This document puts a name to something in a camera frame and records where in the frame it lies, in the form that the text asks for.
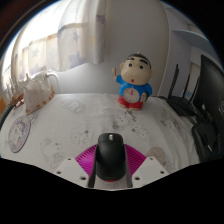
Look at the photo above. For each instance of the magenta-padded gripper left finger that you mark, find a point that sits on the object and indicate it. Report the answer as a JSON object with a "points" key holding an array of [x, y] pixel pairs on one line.
{"points": [[71, 168]]}

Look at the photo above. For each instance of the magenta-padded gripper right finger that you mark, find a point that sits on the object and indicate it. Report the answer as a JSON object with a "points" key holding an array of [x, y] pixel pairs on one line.
{"points": [[150, 168]]}

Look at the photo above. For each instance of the black computer mouse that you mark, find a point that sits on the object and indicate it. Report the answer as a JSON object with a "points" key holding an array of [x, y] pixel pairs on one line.
{"points": [[110, 156]]}

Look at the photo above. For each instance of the round purple printed mouse pad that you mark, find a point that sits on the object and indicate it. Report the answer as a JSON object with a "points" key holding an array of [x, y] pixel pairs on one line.
{"points": [[19, 134]]}

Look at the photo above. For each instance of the white cartoon-print tablecloth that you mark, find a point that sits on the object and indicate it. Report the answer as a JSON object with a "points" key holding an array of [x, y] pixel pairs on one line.
{"points": [[83, 116]]}

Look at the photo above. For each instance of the black box device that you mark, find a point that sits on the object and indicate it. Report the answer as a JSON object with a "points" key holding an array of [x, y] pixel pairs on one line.
{"points": [[205, 141]]}

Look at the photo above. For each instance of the black router with antennas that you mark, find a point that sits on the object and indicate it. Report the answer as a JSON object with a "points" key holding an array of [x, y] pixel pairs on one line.
{"points": [[181, 105]]}

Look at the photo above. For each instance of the large white conch shell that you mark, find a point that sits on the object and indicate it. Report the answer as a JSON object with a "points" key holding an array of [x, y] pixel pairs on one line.
{"points": [[36, 95]]}

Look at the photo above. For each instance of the cartoon boy figurine clock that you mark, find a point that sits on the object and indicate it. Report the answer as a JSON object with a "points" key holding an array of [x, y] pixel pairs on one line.
{"points": [[134, 88]]}

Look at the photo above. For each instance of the black monitor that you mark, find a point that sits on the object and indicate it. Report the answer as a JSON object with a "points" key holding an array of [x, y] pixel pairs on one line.
{"points": [[213, 90]]}

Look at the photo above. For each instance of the white star-print curtain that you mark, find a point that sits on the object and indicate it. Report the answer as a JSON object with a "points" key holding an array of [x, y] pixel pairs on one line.
{"points": [[66, 36]]}

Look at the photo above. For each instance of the white wall shelf unit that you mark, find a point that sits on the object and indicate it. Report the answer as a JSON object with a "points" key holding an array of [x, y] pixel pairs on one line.
{"points": [[193, 36]]}

